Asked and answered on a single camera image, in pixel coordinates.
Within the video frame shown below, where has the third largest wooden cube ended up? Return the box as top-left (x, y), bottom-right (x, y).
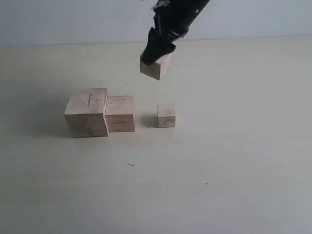
top-left (140, 54), bottom-right (172, 80)

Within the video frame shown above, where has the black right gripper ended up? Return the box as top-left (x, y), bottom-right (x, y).
top-left (141, 0), bottom-right (209, 65)

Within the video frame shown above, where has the smallest wooden cube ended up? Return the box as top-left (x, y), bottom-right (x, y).
top-left (157, 104), bottom-right (176, 128)

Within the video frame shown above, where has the second largest wooden cube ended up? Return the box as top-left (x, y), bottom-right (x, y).
top-left (105, 96), bottom-right (135, 133)

